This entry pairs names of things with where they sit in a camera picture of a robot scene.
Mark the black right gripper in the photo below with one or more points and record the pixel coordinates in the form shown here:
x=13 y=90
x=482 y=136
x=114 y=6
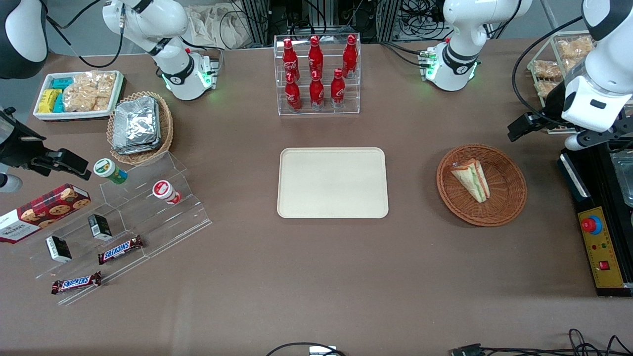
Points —
x=16 y=148

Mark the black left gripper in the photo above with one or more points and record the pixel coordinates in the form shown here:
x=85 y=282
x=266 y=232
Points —
x=553 y=106

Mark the triangular sandwich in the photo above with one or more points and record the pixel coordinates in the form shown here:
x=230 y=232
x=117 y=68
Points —
x=472 y=179

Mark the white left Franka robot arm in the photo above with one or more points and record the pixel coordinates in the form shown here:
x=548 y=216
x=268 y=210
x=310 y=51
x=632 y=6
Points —
x=460 y=54

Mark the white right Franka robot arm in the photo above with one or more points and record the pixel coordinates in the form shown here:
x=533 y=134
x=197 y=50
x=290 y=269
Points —
x=168 y=24

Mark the white rectangular snack tray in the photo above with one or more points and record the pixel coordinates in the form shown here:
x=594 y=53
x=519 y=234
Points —
x=44 y=116

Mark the round brown wicker basket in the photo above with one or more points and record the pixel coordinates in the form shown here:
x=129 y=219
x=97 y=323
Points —
x=504 y=198

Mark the oval light wicker basket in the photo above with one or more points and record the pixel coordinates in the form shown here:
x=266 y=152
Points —
x=165 y=128

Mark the cream plastic tray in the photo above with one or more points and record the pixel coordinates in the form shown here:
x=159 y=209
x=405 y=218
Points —
x=331 y=183

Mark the red tartan cookie box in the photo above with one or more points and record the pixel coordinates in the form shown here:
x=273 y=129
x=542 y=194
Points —
x=44 y=211

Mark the clear bag of fried snacks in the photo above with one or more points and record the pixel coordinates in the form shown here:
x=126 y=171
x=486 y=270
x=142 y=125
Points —
x=546 y=68
x=545 y=88
x=575 y=48
x=572 y=64

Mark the green lidded snack cup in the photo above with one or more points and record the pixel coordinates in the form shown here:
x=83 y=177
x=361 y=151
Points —
x=110 y=170

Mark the teal snack packet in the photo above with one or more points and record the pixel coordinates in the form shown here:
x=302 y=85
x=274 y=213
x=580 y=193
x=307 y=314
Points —
x=63 y=83
x=59 y=104

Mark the yellow snack packet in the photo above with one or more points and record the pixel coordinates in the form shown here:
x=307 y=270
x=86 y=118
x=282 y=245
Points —
x=48 y=101

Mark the small black box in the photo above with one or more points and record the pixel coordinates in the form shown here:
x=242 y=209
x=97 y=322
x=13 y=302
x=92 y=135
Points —
x=58 y=249
x=100 y=227

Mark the clear bag of rice crackers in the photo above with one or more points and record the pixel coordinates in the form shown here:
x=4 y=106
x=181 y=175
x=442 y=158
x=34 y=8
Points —
x=89 y=91

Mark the black control box appliance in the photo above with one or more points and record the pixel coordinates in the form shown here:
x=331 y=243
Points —
x=581 y=188

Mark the silver foil packet stack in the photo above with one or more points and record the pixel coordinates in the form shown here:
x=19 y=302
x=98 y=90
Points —
x=136 y=126

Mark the brown Snickers bar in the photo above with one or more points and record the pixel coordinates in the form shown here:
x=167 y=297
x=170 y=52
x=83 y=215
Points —
x=76 y=283
x=120 y=250

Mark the clear acrylic step display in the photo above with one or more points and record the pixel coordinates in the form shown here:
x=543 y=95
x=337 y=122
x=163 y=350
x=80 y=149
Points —
x=148 y=222

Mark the red lidded snack cup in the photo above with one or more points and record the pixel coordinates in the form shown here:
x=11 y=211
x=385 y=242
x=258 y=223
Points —
x=165 y=192

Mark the clear metal-rimmed container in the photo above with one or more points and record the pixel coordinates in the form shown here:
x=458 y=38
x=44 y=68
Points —
x=624 y=178

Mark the red emergency stop button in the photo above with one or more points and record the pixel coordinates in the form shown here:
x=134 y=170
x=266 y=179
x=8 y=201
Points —
x=589 y=225

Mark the red cola bottle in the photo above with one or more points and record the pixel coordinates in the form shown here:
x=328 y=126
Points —
x=316 y=91
x=293 y=94
x=315 y=57
x=290 y=59
x=350 y=57
x=338 y=90

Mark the clear acrylic bottle rack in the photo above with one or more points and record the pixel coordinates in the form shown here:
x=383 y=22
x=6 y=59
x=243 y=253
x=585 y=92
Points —
x=326 y=106

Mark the beige cloth bag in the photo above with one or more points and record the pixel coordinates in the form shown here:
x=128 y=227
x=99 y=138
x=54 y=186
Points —
x=217 y=24

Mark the small white device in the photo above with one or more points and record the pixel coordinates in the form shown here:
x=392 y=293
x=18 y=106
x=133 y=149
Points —
x=322 y=351

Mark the aluminium frame profile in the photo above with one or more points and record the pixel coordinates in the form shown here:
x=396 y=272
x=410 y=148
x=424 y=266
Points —
x=256 y=20
x=388 y=20

